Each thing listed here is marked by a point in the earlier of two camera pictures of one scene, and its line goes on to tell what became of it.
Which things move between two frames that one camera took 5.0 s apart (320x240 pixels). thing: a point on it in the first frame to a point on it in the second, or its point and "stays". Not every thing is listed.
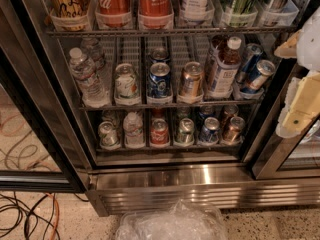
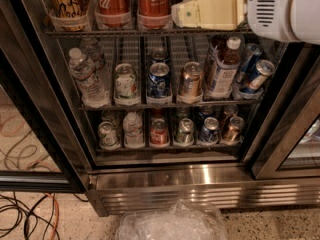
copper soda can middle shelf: x=192 y=79 stays
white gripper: x=310 y=47 to x=269 y=12
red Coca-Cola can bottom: x=159 y=132 stays
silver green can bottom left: x=108 y=135 stays
